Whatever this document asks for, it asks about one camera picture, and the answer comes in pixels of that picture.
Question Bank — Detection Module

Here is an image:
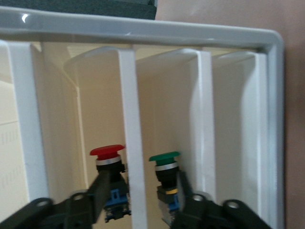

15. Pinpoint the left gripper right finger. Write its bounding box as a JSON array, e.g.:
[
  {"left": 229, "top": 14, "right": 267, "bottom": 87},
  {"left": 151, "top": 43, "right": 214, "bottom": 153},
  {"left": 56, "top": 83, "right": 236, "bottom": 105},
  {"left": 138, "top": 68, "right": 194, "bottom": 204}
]
[{"left": 171, "top": 170, "right": 272, "bottom": 229}]

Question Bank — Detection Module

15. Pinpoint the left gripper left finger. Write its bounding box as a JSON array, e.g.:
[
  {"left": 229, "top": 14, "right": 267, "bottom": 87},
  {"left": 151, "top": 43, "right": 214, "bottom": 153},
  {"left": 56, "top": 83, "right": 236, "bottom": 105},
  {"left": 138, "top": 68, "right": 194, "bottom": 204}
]
[{"left": 0, "top": 170, "right": 112, "bottom": 229}]

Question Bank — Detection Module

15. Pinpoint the red mushroom push button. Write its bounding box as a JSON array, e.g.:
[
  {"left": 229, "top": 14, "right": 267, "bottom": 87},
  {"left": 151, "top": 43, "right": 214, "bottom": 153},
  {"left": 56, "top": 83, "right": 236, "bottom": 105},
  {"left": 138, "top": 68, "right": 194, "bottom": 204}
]
[{"left": 90, "top": 144, "right": 132, "bottom": 217}]

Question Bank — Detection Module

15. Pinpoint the green mushroom push button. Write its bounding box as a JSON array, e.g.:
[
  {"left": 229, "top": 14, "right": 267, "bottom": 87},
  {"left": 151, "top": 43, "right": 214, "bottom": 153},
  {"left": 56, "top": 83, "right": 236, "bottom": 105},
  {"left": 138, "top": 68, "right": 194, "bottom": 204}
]
[{"left": 149, "top": 151, "right": 185, "bottom": 224}]

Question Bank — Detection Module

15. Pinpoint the white plastic drawer cabinet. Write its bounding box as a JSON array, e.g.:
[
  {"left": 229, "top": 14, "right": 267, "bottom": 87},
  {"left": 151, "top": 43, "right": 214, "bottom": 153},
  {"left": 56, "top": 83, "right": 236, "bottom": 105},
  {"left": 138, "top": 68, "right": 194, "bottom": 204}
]
[{"left": 0, "top": 6, "right": 285, "bottom": 229}]

